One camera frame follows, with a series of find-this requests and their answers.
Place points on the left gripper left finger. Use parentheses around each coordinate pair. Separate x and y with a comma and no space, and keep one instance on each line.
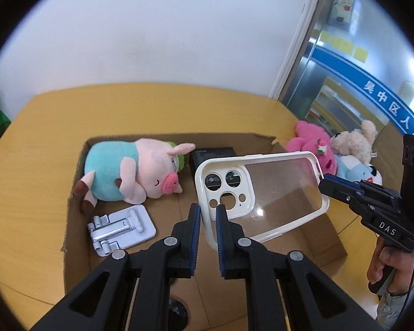
(130,291)

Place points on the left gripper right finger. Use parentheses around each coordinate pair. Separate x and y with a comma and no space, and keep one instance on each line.
(284,291)

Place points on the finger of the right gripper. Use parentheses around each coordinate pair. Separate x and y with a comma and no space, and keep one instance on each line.
(339,182)
(349,197)

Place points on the white folding phone stand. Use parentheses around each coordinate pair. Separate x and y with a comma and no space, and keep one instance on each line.
(120,230)

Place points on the white clear phone case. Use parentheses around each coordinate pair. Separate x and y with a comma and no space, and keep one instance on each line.
(268,195)

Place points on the black sunglasses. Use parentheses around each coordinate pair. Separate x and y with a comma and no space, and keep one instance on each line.
(177,316)

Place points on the grey jacket right forearm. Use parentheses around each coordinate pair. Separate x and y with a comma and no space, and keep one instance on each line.
(389,308)

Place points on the person right hand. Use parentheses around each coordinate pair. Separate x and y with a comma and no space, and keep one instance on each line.
(402,262)

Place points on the blue white plush toy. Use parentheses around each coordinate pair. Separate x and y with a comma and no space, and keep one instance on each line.
(352,169)

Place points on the beige teddy bear plush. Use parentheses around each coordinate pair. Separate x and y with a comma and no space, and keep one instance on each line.
(357,143)

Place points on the hot pink plush toy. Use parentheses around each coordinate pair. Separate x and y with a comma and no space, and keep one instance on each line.
(312,138)

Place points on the brown cardboard box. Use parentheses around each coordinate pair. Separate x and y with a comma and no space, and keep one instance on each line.
(211,300)

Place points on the pink pig plush toy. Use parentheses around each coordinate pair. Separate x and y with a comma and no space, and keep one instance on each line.
(132,172)

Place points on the small black box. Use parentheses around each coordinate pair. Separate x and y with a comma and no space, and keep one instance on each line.
(198,156)

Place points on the cartoon poster on glass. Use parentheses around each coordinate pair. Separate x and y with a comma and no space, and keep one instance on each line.
(341,14)

